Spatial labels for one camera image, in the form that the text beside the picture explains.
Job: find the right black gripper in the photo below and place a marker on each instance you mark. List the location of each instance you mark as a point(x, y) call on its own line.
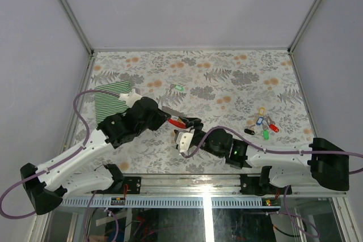
point(193, 121)

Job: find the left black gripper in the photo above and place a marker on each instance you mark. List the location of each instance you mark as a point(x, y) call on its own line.
point(161, 117)

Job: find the grey red key ring holder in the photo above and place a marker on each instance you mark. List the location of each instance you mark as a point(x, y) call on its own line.
point(177, 121)

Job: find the red key tag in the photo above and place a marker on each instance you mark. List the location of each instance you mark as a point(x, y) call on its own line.
point(274, 128)

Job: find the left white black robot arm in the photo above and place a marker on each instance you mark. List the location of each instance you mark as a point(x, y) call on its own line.
point(48, 184)

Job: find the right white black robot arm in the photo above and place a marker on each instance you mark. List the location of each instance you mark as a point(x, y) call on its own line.
point(319, 162)

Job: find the green key tag centre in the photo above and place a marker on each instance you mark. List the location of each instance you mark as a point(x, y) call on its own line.
point(177, 87)

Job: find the green key tag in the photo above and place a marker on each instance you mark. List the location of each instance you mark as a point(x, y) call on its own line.
point(265, 135)
point(177, 87)

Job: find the black key tag right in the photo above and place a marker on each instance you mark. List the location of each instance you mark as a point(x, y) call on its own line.
point(249, 131)

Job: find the green striped cloth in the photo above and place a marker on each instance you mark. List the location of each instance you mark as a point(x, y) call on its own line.
point(107, 105)

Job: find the blue key tag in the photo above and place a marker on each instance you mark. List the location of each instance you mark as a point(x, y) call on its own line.
point(259, 121)

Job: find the yellow key tag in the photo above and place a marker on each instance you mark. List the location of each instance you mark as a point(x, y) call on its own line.
point(261, 111)

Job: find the green key tag right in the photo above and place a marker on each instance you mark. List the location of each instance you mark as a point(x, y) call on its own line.
point(265, 135)

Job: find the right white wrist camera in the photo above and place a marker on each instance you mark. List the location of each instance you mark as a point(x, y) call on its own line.
point(183, 139)

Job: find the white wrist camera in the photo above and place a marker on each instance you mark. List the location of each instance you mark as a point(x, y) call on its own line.
point(183, 139)
point(130, 98)

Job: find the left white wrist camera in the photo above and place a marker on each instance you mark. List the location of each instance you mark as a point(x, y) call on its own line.
point(130, 98)

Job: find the aluminium front rail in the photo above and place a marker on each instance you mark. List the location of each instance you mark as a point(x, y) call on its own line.
point(180, 191)

